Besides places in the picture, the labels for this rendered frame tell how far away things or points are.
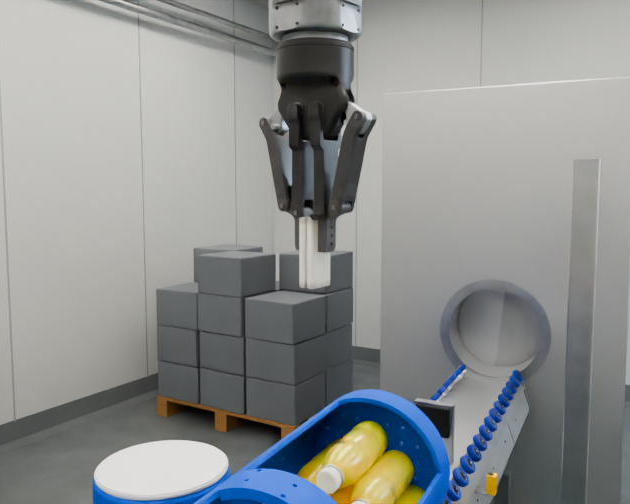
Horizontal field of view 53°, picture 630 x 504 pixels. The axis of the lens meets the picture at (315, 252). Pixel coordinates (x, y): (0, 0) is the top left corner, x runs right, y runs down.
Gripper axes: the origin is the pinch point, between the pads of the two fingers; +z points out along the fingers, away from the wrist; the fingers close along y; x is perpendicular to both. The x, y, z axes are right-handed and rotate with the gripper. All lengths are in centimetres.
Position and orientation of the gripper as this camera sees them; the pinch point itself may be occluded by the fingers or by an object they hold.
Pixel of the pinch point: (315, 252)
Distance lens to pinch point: 63.7
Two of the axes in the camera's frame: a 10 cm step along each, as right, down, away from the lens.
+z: 0.0, 9.9, 1.2
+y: 7.9, 0.7, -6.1
